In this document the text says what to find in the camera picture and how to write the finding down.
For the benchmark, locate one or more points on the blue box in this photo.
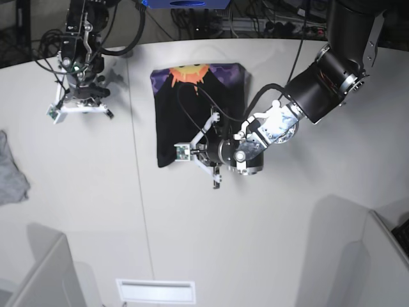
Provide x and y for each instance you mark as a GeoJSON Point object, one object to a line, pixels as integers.
{"type": "Point", "coordinates": [194, 4]}

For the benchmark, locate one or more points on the white right partition panel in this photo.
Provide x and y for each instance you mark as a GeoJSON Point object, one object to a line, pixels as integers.
{"type": "Point", "coordinates": [357, 260]}

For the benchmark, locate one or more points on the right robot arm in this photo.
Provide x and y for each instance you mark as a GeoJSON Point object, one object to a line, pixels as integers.
{"type": "Point", "coordinates": [80, 57]}

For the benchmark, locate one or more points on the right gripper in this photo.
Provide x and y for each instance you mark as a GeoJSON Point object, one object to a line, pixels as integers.
{"type": "Point", "coordinates": [87, 99]}

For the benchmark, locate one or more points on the white power strip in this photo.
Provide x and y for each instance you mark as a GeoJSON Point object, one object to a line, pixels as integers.
{"type": "Point", "coordinates": [247, 27]}

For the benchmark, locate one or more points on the grey cloth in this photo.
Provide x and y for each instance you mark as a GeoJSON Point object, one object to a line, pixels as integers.
{"type": "Point", "coordinates": [14, 184]}

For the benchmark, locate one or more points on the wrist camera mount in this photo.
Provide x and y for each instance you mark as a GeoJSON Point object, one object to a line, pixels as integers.
{"type": "Point", "coordinates": [55, 110]}
{"type": "Point", "coordinates": [197, 150]}

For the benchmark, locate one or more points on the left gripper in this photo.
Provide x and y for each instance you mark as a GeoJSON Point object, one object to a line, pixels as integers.
{"type": "Point", "coordinates": [220, 142]}

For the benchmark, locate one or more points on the white left partition panel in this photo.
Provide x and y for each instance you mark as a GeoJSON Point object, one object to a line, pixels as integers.
{"type": "Point", "coordinates": [38, 269]}

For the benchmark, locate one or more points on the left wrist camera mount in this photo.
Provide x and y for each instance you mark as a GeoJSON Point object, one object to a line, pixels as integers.
{"type": "Point", "coordinates": [197, 150]}

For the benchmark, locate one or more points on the black keyboard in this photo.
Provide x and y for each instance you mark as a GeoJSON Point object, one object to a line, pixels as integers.
{"type": "Point", "coordinates": [401, 234]}

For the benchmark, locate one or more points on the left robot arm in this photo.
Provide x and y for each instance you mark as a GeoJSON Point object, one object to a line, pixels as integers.
{"type": "Point", "coordinates": [339, 68]}

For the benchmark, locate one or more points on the black T-shirt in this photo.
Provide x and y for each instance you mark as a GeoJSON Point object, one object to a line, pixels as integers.
{"type": "Point", "coordinates": [184, 97]}

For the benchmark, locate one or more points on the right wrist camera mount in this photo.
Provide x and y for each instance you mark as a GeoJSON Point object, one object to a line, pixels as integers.
{"type": "Point", "coordinates": [55, 110]}

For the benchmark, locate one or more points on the black vertical bar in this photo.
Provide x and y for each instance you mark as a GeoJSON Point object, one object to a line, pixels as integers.
{"type": "Point", "coordinates": [23, 22]}

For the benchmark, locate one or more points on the white partition panel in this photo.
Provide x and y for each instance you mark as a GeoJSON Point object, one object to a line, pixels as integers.
{"type": "Point", "coordinates": [38, 269]}
{"type": "Point", "coordinates": [357, 260]}

